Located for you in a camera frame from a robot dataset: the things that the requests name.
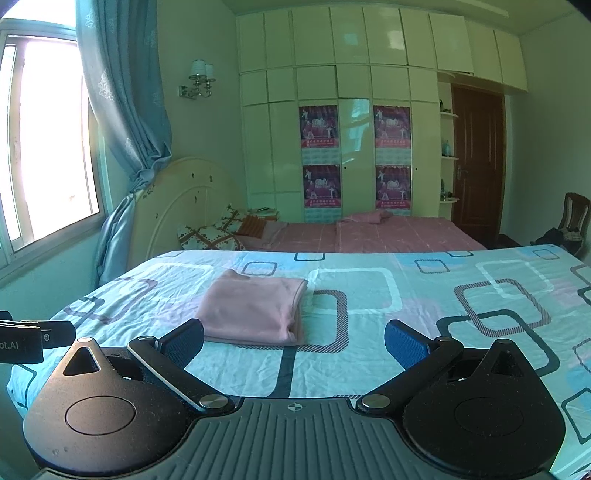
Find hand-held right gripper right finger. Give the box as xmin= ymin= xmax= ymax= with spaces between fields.
xmin=356 ymin=319 xmax=531 ymax=411

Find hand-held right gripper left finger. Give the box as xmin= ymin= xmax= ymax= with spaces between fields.
xmin=62 ymin=318 xmax=236 ymax=414

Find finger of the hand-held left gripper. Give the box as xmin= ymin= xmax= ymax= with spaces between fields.
xmin=41 ymin=320 xmax=77 ymax=349

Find pink sweatshirt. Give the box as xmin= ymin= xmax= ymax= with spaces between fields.
xmin=196 ymin=269 xmax=309 ymax=347

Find dark clothes pile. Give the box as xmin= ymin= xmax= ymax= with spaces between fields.
xmin=531 ymin=228 xmax=585 ymax=254

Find blue patterned bed sheet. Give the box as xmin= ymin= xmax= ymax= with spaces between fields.
xmin=7 ymin=244 xmax=591 ymax=480

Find large cross patterned pillow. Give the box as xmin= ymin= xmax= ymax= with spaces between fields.
xmin=178 ymin=224 xmax=245 ymax=252

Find small cross patterned pillow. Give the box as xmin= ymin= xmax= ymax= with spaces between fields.
xmin=217 ymin=205 xmax=252 ymax=232

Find orange striped cushion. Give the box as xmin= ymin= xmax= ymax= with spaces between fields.
xmin=238 ymin=216 xmax=269 ymax=238

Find pink folded cloth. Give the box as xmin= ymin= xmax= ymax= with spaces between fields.
xmin=348 ymin=210 xmax=393 ymax=225

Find cream round headboard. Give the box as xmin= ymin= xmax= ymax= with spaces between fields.
xmin=127 ymin=157 xmax=247 ymax=268

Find white corner shelves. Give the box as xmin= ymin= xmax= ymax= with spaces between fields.
xmin=438 ymin=108 xmax=460 ymax=204

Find brown wooden door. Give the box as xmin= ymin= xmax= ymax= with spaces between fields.
xmin=450 ymin=85 xmax=506 ymax=247

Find window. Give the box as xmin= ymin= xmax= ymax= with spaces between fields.
xmin=0 ymin=21 xmax=107 ymax=273

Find wooden chair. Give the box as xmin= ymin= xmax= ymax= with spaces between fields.
xmin=556 ymin=192 xmax=591 ymax=257

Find blue curtain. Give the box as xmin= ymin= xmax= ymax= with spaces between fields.
xmin=76 ymin=0 xmax=174 ymax=284

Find cream glossy wardrobe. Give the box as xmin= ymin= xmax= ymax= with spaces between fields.
xmin=235 ymin=7 xmax=529 ymax=224

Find purple wall poster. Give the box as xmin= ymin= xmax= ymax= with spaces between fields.
xmin=302 ymin=165 xmax=342 ymax=222
xmin=374 ymin=106 xmax=411 ymax=164
xmin=299 ymin=106 xmax=340 ymax=164
xmin=375 ymin=165 xmax=413 ymax=215

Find wall lamp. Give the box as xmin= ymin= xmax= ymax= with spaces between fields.
xmin=179 ymin=59 xmax=217 ymax=99

